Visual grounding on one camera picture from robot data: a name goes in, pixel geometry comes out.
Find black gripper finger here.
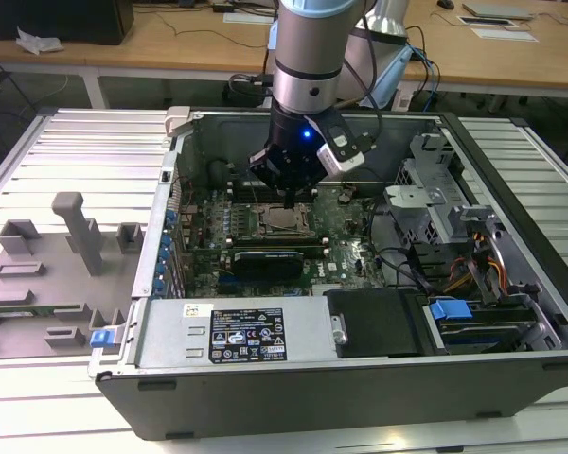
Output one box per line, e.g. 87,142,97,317
248,145,291,209
289,148,330,209

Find metal socket cover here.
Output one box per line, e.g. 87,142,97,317
257,203,313,237

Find silver CPU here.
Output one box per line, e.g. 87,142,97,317
266,210,305,233

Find CPU socket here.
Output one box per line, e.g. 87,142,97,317
255,201,314,238

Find installed black RAM modules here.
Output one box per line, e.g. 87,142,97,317
229,236,326,259
230,179,316,202

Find green motherboard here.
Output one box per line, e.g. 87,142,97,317
177,182,389,299

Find grey case release latch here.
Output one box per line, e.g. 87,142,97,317
164,106,204,138

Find black graphics card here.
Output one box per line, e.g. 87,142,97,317
231,249,307,281

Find metal drive cage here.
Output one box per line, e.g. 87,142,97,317
382,131,498,247

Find pale blue teach pendant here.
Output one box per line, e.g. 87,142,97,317
359,42,416,110

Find wooden desk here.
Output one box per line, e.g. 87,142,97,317
0,0,568,113

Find hard disk with blue carrier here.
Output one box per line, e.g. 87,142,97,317
425,298,539,355

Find grey power supply unit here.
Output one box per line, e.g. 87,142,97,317
134,297,337,370

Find paper with dark rectangle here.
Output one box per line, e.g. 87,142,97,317
456,14,520,28

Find black open PC case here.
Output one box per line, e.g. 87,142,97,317
88,106,568,441

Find grey parts rack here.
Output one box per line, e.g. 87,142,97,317
0,191,146,360

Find black monitor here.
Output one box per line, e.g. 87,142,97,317
0,0,136,46

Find grey laptop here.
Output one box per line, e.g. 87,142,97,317
461,1,536,21

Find crumpled white paper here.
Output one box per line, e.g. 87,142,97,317
14,26,65,56

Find green RAM stick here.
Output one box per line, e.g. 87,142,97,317
0,306,58,317

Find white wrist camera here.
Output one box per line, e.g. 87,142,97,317
315,123,366,180

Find black camera cable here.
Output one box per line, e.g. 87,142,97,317
343,18,385,146

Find blue cable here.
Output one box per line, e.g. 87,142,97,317
414,46,442,111

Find coloured power wires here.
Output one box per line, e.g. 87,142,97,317
444,226,507,294

